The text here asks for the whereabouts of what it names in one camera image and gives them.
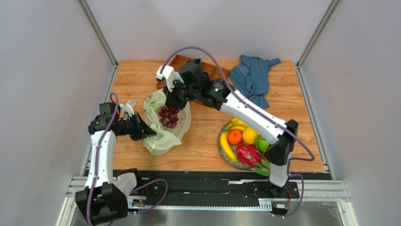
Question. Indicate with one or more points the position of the pink dragon fruit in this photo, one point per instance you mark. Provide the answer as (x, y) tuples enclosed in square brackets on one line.
[(250, 156)]

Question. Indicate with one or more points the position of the blue cloth shirt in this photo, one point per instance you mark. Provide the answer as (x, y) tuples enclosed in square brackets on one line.
[(251, 78)]

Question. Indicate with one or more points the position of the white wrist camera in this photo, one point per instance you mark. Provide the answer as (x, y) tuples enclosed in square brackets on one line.
[(168, 75), (126, 110)]

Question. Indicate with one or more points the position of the speckled round plate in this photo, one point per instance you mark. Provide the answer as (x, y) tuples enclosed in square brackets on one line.
[(237, 165)]

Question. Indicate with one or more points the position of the orange fake tangerine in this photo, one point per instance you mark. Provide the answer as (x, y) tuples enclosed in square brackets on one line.
[(234, 137)]

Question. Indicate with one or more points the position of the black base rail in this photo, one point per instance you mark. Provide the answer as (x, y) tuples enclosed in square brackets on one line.
[(211, 189)]

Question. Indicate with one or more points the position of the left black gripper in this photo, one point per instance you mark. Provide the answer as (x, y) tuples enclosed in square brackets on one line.
[(141, 130)]

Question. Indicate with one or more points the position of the yellow fake lemon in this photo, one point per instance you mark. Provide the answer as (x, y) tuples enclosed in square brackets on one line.
[(249, 136)]

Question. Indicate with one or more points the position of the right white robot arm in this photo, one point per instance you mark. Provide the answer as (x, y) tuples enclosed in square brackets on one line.
[(279, 133)]

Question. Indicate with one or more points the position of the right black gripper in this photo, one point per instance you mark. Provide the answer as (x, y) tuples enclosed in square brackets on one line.
[(174, 97)]

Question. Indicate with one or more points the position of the dark purple grape bunch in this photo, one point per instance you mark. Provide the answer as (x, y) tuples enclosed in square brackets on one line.
[(169, 116)]

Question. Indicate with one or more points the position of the single yellow banana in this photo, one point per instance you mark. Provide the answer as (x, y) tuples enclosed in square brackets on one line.
[(225, 146)]

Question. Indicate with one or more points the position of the green fake lime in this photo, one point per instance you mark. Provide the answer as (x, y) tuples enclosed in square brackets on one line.
[(261, 144)]

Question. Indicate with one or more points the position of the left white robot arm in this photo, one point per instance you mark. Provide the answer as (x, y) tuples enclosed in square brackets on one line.
[(104, 198)]

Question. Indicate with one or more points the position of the yellow banana bunch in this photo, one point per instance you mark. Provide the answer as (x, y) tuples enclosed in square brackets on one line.
[(236, 124)]

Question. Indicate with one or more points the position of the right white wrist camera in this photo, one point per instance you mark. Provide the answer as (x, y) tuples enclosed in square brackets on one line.
[(168, 75)]

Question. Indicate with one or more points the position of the brown compartment tray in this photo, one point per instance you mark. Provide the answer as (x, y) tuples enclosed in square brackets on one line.
[(213, 70)]

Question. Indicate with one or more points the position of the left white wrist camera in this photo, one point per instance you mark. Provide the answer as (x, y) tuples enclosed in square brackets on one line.
[(126, 110)]

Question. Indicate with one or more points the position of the translucent yellow plastic bag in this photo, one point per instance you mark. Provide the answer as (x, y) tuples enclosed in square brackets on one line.
[(166, 138)]

